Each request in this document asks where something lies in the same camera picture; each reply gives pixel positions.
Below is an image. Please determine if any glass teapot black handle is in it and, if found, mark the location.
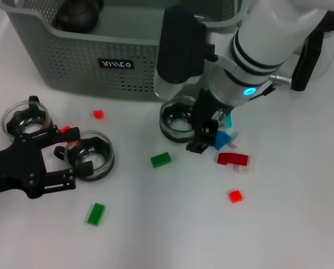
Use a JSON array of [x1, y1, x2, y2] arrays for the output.
[[290, 10, 334, 92]]

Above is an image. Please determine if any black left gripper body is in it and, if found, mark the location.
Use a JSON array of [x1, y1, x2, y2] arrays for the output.
[[0, 133, 49, 200]]

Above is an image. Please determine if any dark right gripper cable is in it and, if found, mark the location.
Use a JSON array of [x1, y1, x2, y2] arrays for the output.
[[249, 84, 277, 102]]

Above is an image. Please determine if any blue square brick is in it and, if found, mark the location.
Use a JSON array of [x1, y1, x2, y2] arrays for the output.
[[214, 131, 232, 152]]

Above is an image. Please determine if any red square flat brick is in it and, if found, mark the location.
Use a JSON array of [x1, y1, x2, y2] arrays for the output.
[[228, 189, 244, 204]]

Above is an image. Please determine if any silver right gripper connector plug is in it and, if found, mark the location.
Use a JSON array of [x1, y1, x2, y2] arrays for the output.
[[270, 72, 293, 85]]

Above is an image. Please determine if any glass teacup black base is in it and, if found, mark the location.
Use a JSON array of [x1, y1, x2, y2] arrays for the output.
[[1, 96, 54, 141], [54, 0, 103, 33], [54, 130, 115, 182], [159, 95, 201, 144]]

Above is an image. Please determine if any grey perforated storage bin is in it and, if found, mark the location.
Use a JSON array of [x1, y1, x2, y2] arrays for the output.
[[4, 0, 249, 102]]

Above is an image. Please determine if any orange-red flat brick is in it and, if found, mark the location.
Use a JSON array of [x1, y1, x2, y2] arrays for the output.
[[60, 125, 78, 147]]

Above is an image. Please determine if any green rectangular brick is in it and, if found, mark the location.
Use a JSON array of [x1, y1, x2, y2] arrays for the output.
[[150, 152, 173, 168], [86, 203, 105, 226]]

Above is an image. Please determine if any black right wrist camera housing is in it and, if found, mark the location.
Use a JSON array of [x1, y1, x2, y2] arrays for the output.
[[154, 7, 216, 101]]

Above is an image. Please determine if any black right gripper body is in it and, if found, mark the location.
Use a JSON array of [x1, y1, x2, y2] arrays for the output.
[[193, 88, 233, 132]]

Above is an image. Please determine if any dark red long brick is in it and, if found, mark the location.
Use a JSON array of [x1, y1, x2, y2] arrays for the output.
[[217, 152, 251, 166]]

